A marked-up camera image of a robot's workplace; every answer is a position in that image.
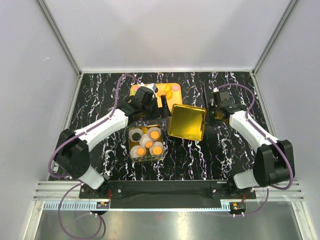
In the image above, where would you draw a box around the plain round orange cookie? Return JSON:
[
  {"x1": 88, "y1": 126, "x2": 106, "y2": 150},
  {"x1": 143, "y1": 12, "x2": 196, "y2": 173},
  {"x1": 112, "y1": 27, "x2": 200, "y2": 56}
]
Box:
[{"x1": 145, "y1": 141, "x2": 154, "y2": 149}]

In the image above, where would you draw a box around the white paper cup front-left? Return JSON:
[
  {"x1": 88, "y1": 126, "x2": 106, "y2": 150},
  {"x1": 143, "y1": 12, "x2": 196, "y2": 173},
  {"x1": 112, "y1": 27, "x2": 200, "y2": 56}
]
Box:
[{"x1": 130, "y1": 145, "x2": 146, "y2": 159}]

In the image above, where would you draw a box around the white paper cup centre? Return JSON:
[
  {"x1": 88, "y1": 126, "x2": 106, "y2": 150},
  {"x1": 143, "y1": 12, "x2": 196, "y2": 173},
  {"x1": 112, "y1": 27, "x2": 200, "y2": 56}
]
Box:
[{"x1": 139, "y1": 133, "x2": 154, "y2": 149}]

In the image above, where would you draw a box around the gold square cookie tin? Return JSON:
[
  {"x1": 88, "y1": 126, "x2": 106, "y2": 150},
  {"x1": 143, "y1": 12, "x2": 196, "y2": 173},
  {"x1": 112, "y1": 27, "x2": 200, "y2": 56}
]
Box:
[{"x1": 128, "y1": 125, "x2": 165, "y2": 163}]

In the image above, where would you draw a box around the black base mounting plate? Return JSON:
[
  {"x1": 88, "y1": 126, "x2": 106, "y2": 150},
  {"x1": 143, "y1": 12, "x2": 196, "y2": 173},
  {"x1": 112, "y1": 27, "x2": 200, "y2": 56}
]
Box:
[{"x1": 79, "y1": 180, "x2": 256, "y2": 200}]

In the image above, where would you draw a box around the white paper cup front-right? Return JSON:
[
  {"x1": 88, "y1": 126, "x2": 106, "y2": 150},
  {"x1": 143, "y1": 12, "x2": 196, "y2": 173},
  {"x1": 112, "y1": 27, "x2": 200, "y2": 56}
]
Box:
[{"x1": 149, "y1": 141, "x2": 164, "y2": 156}]

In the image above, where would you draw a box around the gold tin lid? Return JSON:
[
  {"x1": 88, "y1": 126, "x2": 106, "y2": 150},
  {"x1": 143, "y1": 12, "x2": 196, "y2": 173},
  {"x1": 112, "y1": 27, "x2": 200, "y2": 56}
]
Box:
[{"x1": 167, "y1": 103, "x2": 207, "y2": 141}]

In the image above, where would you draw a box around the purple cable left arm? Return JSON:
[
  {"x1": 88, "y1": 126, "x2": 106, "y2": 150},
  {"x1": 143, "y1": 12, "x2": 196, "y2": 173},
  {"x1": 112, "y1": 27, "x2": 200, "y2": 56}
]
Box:
[{"x1": 47, "y1": 73, "x2": 145, "y2": 238}]

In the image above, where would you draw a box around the black chocolate sandwich cookie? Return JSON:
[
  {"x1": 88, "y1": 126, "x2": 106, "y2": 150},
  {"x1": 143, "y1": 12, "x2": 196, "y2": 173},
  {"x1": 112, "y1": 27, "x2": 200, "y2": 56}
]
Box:
[{"x1": 132, "y1": 132, "x2": 141, "y2": 142}]

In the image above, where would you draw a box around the large patterned sandwich cookie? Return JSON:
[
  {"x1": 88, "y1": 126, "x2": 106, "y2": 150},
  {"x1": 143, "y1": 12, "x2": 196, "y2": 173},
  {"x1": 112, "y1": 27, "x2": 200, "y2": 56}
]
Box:
[{"x1": 150, "y1": 131, "x2": 160, "y2": 141}]

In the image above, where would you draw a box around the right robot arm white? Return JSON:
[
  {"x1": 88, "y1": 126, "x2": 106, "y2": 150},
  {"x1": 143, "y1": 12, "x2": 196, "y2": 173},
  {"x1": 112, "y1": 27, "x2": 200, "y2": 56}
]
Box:
[{"x1": 168, "y1": 92, "x2": 295, "y2": 199}]

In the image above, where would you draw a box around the yellow serving tray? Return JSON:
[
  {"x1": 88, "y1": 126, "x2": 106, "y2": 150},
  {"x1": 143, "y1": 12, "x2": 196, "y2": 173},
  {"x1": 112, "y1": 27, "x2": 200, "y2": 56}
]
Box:
[{"x1": 129, "y1": 82, "x2": 184, "y2": 116}]

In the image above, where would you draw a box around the aluminium frame rail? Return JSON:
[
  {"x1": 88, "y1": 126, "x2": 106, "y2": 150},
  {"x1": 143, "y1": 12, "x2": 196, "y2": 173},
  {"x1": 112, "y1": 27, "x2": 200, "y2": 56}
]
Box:
[{"x1": 33, "y1": 181, "x2": 304, "y2": 212}]

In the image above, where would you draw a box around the pink macaron top right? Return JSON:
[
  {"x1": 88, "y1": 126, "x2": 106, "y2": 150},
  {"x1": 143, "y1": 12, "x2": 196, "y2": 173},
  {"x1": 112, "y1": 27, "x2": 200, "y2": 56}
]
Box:
[{"x1": 171, "y1": 85, "x2": 180, "y2": 92}]

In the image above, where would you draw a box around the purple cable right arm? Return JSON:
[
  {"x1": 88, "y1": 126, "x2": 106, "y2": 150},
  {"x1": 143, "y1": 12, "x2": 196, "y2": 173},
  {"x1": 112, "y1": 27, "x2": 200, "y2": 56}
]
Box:
[{"x1": 213, "y1": 83, "x2": 295, "y2": 218}]

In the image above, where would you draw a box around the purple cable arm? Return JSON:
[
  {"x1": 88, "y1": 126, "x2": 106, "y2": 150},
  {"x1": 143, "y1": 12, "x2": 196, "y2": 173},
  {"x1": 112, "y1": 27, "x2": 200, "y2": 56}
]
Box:
[
  {"x1": 213, "y1": 83, "x2": 295, "y2": 218},
  {"x1": 47, "y1": 73, "x2": 145, "y2": 238}
]

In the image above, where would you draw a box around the dotted round sandwich cookie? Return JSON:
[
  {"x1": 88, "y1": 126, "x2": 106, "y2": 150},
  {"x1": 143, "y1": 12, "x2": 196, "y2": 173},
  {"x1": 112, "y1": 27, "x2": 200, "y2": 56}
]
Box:
[{"x1": 136, "y1": 147, "x2": 146, "y2": 156}]

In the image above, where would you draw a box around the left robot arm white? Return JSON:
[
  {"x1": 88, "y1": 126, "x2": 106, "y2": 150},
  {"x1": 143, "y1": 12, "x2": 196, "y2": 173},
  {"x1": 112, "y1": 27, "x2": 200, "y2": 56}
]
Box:
[{"x1": 52, "y1": 83, "x2": 159, "y2": 198}]

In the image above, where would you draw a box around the white paper cup back-right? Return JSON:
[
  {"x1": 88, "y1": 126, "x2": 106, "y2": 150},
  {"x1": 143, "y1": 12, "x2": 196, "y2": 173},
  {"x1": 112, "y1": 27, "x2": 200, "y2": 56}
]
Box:
[{"x1": 147, "y1": 127, "x2": 161, "y2": 141}]

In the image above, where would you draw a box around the yellow flower shaped cookie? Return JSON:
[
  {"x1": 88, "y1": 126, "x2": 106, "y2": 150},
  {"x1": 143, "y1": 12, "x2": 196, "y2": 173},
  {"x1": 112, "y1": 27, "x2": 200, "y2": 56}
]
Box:
[{"x1": 165, "y1": 90, "x2": 173, "y2": 100}]

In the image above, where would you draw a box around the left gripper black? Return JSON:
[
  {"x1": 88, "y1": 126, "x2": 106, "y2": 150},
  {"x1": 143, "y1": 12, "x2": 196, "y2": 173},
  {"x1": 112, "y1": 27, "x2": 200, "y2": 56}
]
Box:
[{"x1": 141, "y1": 95, "x2": 172, "y2": 122}]

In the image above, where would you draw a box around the orange half cookie top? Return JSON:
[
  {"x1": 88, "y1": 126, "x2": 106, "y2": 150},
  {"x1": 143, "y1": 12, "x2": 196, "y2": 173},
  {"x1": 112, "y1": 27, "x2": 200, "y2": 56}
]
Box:
[{"x1": 164, "y1": 84, "x2": 172, "y2": 92}]

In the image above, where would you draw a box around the white paper cup back-left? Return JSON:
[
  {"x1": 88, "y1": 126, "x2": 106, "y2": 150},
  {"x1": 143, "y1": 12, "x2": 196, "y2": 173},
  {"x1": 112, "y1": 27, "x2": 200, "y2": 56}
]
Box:
[{"x1": 128, "y1": 128, "x2": 144, "y2": 143}]

